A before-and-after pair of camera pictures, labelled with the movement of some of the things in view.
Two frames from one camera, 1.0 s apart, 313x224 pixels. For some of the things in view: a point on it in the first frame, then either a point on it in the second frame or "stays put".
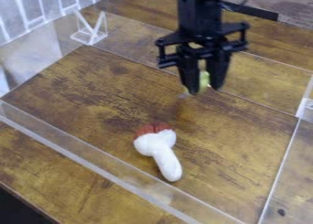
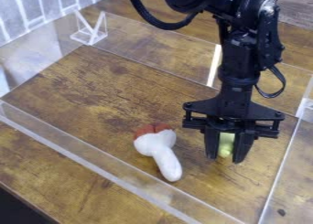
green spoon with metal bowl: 204,80 -> 226,140
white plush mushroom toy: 153,141 stays put
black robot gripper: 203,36 -> 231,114
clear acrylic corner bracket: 91,35 stays put
